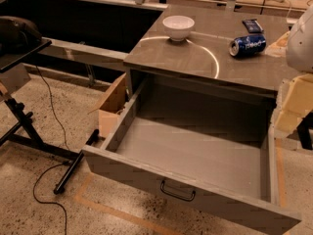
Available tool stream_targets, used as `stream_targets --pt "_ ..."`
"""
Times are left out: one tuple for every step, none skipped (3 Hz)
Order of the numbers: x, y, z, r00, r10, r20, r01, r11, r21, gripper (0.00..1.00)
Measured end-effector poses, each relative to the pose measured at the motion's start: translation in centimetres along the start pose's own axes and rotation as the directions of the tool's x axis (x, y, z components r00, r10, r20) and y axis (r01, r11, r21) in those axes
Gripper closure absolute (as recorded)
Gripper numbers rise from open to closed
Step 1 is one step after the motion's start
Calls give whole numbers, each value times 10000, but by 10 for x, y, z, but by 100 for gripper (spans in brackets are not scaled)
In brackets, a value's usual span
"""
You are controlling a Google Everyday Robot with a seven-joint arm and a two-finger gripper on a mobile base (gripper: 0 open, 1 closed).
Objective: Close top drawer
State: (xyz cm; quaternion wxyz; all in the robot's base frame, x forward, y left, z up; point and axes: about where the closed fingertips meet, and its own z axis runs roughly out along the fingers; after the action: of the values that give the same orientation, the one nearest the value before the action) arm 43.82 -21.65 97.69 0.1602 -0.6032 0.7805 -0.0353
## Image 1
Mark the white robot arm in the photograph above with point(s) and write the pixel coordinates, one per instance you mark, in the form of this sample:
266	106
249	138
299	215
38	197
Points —
305	23

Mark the cardboard box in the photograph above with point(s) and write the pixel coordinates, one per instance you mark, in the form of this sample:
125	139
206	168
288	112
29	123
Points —
110	105

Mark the black metal stand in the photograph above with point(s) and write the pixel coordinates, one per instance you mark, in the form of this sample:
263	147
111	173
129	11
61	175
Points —
23	131

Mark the dark bag on stand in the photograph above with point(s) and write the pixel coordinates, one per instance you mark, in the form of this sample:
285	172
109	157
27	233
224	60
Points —
18	35

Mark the grey metal bench rail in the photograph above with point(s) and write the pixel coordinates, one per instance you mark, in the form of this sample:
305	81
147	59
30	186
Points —
85	54

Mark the grey drawer cabinet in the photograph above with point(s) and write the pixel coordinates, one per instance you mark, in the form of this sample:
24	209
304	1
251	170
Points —
208	54

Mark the blue soda can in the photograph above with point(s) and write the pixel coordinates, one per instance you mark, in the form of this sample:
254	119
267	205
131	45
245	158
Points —
247	45

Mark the white ceramic bowl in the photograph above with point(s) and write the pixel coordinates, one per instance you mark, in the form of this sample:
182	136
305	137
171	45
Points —
178	27

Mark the grey top drawer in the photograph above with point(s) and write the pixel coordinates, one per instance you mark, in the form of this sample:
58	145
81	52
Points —
204	146

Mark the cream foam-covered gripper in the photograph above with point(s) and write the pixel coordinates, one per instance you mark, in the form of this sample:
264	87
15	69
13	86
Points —
301	44

